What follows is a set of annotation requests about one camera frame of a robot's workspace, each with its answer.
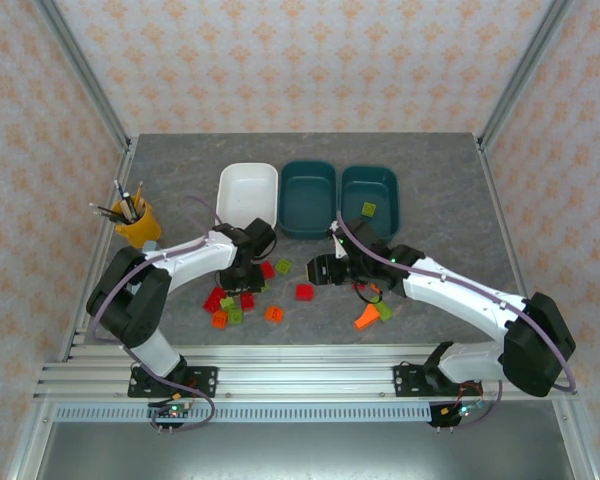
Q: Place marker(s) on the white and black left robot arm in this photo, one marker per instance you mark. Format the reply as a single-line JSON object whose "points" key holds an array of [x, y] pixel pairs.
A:
{"points": [[190, 260]]}

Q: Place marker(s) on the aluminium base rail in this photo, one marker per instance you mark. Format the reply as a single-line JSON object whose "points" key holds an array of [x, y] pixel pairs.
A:
{"points": [[305, 380]]}

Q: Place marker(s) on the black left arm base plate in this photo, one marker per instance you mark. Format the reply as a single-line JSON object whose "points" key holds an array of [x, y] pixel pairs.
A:
{"points": [[205, 380]]}

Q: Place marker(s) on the grey metal front panel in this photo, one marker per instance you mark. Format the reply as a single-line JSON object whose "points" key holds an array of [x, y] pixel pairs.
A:
{"points": [[305, 450]]}

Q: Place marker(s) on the long green lego brick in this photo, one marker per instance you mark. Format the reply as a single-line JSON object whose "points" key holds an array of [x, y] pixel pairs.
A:
{"points": [[384, 311], [265, 288]]}

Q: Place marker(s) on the yellow pencil cup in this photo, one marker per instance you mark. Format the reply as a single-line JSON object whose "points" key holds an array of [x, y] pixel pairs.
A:
{"points": [[145, 227]]}

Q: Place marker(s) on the controller board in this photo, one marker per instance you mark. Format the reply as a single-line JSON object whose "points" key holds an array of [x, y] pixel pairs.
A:
{"points": [[460, 412], [172, 412]]}

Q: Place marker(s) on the small green lego brick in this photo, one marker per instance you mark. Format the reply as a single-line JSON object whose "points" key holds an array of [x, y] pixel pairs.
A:
{"points": [[368, 209], [235, 316], [227, 302], [283, 266]]}

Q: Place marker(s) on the white plastic container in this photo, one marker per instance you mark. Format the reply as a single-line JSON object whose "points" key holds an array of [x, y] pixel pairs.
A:
{"points": [[245, 195]]}

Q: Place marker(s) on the orange slope lego brick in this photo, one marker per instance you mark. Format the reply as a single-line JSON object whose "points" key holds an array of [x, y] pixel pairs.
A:
{"points": [[366, 318]]}

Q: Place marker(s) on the right controller board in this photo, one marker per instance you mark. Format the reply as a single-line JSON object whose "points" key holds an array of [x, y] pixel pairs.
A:
{"points": [[460, 412]]}

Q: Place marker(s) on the left controller board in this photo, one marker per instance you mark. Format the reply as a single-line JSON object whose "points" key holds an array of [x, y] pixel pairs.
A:
{"points": [[172, 412]]}

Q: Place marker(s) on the aluminium frame post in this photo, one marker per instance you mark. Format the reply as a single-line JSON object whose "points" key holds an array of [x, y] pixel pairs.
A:
{"points": [[80, 65], [525, 70]]}

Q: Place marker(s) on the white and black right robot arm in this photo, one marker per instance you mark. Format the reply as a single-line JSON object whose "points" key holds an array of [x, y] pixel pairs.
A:
{"points": [[460, 295]]}

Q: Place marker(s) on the teal container for orange bricks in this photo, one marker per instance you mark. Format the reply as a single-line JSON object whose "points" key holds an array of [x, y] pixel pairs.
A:
{"points": [[305, 200]]}

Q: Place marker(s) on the yellow pencil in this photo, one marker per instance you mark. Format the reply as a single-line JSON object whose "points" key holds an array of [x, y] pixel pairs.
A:
{"points": [[139, 192]]}

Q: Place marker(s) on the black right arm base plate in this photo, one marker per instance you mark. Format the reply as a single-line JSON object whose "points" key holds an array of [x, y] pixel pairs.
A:
{"points": [[405, 382]]}

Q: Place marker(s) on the red lego brick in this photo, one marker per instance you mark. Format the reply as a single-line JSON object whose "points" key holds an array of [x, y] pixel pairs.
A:
{"points": [[267, 270], [247, 301], [304, 291], [212, 300], [360, 286]]}

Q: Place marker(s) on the teal container for green bricks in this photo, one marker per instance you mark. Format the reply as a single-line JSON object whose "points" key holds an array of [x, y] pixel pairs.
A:
{"points": [[375, 185]]}

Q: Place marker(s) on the long orange lego brick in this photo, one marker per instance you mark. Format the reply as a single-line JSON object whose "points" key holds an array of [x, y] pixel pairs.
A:
{"points": [[375, 289]]}

